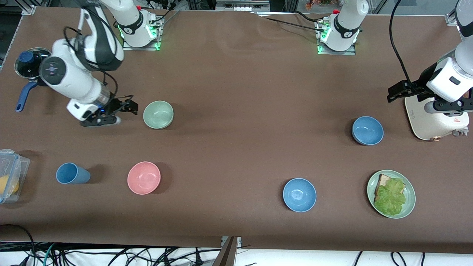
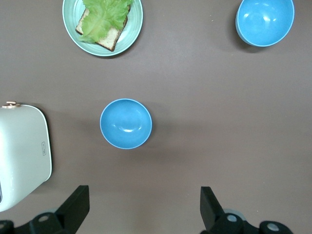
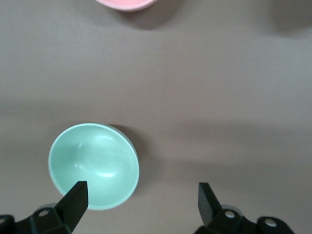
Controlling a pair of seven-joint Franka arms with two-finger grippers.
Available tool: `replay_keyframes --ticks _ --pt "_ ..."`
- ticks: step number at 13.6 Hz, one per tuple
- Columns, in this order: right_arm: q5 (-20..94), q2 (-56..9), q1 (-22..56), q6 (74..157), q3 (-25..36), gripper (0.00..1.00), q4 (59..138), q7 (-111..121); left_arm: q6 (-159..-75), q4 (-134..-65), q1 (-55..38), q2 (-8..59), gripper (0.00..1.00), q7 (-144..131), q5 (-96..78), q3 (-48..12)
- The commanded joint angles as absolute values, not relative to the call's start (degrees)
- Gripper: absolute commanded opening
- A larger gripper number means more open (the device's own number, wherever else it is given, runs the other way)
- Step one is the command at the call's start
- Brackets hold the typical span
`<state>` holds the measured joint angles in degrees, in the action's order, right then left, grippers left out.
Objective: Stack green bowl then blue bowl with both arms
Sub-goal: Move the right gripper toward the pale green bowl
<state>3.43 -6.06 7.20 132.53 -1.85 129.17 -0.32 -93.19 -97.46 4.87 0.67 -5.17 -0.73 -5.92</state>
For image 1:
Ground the orange leafy decoration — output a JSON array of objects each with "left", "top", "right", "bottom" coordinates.
[{"left": 305, "top": 0, "right": 333, "bottom": 11}]

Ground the glass lid blue knob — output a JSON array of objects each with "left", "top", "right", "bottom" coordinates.
[{"left": 15, "top": 47, "right": 51, "bottom": 79}]

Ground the brown table cloth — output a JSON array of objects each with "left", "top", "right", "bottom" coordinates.
[{"left": 0, "top": 7, "right": 473, "bottom": 255}]

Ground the black floor cable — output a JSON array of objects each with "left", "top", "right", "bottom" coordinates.
[{"left": 0, "top": 224, "right": 37, "bottom": 266}]

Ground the white toaster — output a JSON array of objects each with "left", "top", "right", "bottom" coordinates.
[{"left": 405, "top": 94, "right": 470, "bottom": 141}]

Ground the black pot blue handle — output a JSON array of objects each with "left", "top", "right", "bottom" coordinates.
[{"left": 15, "top": 47, "right": 52, "bottom": 112}]

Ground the clear plastic food container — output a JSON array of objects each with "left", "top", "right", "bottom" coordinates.
[{"left": 0, "top": 149, "right": 31, "bottom": 204}]

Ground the green bowl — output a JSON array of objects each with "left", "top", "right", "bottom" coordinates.
[{"left": 143, "top": 100, "right": 174, "bottom": 130}]

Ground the table support beam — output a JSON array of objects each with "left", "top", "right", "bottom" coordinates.
[{"left": 212, "top": 236, "right": 242, "bottom": 266}]

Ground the teal cable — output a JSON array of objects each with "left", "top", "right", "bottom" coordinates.
[{"left": 44, "top": 243, "right": 57, "bottom": 266}]

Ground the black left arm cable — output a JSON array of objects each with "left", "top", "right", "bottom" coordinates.
[{"left": 389, "top": 0, "right": 414, "bottom": 87}]

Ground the bread slice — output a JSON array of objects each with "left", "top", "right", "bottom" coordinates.
[{"left": 374, "top": 174, "right": 406, "bottom": 202}]

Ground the white power strip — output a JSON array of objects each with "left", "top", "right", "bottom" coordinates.
[{"left": 216, "top": 0, "right": 270, "bottom": 12}]

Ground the green lettuce leaf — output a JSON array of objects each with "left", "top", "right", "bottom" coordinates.
[{"left": 374, "top": 178, "right": 407, "bottom": 216}]

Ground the yellow fruit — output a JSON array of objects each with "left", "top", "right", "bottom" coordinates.
[{"left": 0, "top": 175, "right": 20, "bottom": 195}]

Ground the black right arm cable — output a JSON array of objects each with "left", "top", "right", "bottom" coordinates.
[{"left": 64, "top": 7, "right": 119, "bottom": 98}]

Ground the blue bowl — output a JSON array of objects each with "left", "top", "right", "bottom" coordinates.
[
  {"left": 283, "top": 178, "right": 317, "bottom": 213},
  {"left": 351, "top": 116, "right": 384, "bottom": 146}
]

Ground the pink bowl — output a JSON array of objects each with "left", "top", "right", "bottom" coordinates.
[{"left": 127, "top": 161, "right": 161, "bottom": 195}]

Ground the black table cable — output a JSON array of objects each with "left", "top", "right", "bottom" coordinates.
[{"left": 251, "top": 11, "right": 326, "bottom": 32}]

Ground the green plate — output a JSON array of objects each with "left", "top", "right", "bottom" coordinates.
[{"left": 367, "top": 170, "right": 416, "bottom": 219}]

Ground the blue ribbed cup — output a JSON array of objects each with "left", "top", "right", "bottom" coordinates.
[{"left": 56, "top": 163, "right": 91, "bottom": 184}]

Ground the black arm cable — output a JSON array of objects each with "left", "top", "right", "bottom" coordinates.
[
  {"left": 64, "top": 7, "right": 119, "bottom": 98},
  {"left": 389, "top": 0, "right": 414, "bottom": 87}
]

